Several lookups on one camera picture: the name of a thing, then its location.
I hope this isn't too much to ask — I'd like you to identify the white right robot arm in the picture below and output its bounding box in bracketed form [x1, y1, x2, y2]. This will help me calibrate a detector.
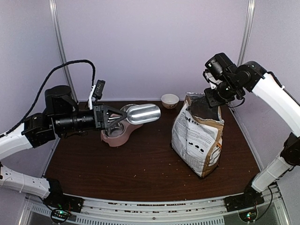
[203, 52, 300, 207]

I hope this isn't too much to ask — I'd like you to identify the front steel feeder bowl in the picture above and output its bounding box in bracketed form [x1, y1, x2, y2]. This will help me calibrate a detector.
[104, 124, 125, 138]

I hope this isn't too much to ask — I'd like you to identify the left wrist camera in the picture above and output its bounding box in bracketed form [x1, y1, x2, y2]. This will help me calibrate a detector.
[88, 80, 105, 110]

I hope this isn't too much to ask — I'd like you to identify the pink double pet feeder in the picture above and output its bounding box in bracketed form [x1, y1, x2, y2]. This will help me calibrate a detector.
[100, 120, 143, 147]

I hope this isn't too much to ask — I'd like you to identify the pet food bag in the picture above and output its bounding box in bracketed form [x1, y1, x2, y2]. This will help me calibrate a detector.
[171, 92, 225, 178]

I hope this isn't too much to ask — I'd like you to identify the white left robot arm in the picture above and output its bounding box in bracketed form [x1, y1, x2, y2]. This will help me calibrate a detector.
[0, 85, 127, 208]

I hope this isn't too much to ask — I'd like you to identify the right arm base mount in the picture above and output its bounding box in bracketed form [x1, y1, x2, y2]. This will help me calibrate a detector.
[224, 193, 265, 223]

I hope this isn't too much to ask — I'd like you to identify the left aluminium frame post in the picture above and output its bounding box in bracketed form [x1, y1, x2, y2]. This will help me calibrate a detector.
[49, 0, 78, 103]

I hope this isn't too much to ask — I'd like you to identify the right aluminium frame post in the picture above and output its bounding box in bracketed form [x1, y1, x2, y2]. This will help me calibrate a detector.
[237, 0, 255, 66]

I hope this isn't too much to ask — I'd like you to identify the white floral ceramic bowl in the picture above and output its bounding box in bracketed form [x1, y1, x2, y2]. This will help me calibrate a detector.
[161, 94, 180, 109]

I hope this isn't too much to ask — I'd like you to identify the metal food scoop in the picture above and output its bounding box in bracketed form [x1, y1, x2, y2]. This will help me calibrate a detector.
[109, 103, 162, 125]

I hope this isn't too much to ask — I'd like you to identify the steel feeder bowl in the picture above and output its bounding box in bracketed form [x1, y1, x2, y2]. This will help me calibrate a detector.
[104, 124, 125, 138]
[120, 104, 137, 112]

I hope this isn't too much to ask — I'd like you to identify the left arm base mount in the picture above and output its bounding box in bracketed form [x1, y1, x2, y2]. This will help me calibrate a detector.
[42, 195, 84, 224]

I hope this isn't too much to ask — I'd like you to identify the rear steel feeder bowl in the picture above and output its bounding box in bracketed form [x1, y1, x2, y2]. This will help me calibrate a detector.
[120, 104, 137, 112]

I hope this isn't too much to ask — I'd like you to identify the aluminium frame post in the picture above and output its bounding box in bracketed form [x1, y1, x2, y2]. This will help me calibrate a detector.
[237, 0, 255, 66]
[49, 0, 78, 103]

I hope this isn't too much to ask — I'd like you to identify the front aluminium rail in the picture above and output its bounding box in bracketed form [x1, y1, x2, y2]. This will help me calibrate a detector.
[23, 185, 289, 225]

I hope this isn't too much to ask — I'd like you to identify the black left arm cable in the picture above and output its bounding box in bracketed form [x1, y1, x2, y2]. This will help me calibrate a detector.
[0, 59, 97, 139]

